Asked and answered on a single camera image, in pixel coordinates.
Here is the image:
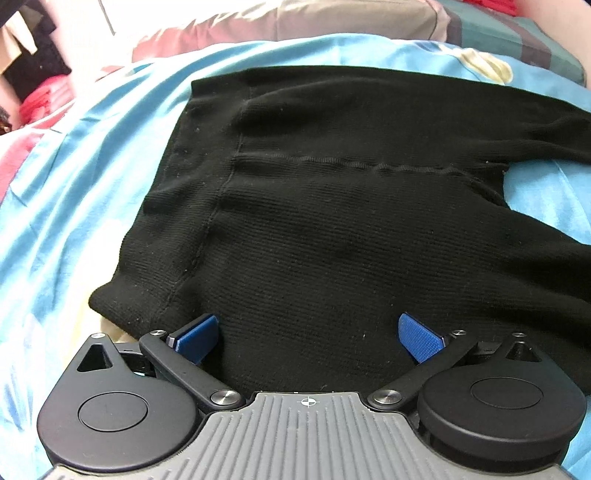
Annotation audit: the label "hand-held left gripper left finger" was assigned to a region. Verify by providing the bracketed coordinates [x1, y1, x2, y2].
[75, 314, 242, 412]

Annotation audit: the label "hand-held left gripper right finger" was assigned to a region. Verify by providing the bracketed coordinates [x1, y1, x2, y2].
[368, 313, 550, 412]

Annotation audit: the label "black knit pants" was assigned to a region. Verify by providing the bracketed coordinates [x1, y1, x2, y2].
[88, 65, 591, 394]

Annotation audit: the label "blue floral bedsheet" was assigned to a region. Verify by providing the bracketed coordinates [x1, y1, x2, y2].
[0, 34, 591, 480]

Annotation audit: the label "pink clothes pile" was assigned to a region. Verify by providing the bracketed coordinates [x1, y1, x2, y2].
[17, 74, 78, 131]

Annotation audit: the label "pink pillow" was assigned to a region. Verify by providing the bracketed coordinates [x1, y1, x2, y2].
[131, 27, 278, 64]

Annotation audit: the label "teal plaid pillow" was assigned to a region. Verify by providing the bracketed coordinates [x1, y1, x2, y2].
[442, 4, 588, 88]

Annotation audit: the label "black hanging garment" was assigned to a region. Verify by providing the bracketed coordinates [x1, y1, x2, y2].
[4, 25, 71, 95]

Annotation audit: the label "beige pillow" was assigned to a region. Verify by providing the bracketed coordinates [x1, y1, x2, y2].
[139, 0, 452, 58]

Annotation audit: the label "red cloth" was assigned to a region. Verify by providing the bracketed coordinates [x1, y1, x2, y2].
[470, 0, 519, 12]

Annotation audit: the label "beige hanging garment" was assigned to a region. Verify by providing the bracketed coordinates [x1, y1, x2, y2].
[0, 18, 38, 75]

